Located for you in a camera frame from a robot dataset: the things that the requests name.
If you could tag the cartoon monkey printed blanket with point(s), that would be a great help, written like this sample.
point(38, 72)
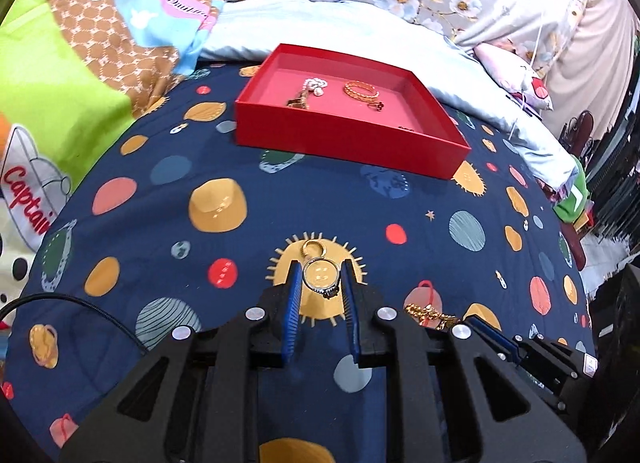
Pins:
point(75, 43)

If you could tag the navy planet print bedsheet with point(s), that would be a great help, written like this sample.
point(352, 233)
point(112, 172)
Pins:
point(150, 253)

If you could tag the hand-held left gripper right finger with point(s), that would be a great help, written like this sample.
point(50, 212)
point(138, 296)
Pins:
point(350, 313)

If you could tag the beige curtain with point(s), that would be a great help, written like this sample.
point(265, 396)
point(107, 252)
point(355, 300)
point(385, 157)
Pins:
point(600, 43)

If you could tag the light blue pillow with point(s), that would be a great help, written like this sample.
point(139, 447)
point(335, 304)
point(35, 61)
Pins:
point(350, 23)

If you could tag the red shallow box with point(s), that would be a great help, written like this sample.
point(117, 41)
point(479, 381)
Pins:
point(350, 148)

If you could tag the maroon chair seat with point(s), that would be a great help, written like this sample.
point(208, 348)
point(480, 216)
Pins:
point(572, 243)

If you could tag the pink cartoon pillow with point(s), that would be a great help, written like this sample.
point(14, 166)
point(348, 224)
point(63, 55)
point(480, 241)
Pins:
point(500, 63)

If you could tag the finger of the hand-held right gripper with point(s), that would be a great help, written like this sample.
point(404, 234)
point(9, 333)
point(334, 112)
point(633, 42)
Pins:
point(492, 336)

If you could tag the green cloth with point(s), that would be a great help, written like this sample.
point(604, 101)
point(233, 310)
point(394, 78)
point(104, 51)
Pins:
point(570, 203)

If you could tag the gold woven bangle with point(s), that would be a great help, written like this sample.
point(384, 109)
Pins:
point(350, 92)

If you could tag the gold link pendant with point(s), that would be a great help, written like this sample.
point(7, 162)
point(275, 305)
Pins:
point(299, 100)

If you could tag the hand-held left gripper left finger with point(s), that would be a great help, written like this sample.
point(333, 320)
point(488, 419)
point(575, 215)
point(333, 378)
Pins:
point(292, 313)

